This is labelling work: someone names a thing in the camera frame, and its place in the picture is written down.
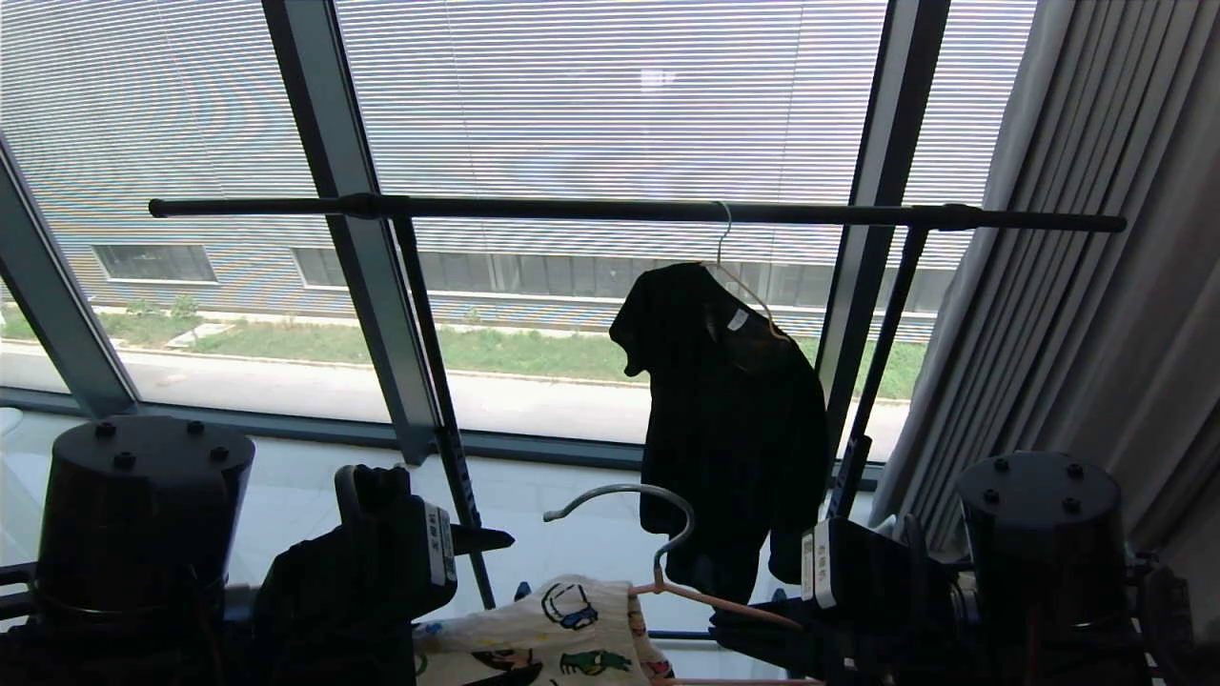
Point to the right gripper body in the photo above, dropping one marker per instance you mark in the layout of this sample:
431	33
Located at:
886	653

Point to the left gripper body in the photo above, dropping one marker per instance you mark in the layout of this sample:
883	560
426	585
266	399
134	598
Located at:
334	619

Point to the cream printed garment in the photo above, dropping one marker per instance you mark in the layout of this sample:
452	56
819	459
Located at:
553	638

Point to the pink clothes hanger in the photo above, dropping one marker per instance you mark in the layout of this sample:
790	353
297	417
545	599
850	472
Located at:
667	498
726	229

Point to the black garment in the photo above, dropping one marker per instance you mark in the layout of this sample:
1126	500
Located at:
734	429

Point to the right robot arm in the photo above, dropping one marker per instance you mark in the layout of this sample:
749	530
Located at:
1039	534

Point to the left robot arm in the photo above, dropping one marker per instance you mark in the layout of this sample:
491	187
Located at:
143	505

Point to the black clothes rack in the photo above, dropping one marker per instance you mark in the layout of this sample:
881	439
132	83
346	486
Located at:
572	209

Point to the beige curtain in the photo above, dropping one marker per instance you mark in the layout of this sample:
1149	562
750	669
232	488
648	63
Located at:
1096	191

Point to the window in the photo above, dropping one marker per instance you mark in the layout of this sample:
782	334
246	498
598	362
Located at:
620	95

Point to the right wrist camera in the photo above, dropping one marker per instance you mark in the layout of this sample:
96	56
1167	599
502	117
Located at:
877	562

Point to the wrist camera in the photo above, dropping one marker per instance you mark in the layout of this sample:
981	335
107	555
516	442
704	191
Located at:
410	553
877	562

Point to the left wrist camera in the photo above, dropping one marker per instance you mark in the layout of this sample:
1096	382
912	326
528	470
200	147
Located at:
410	553

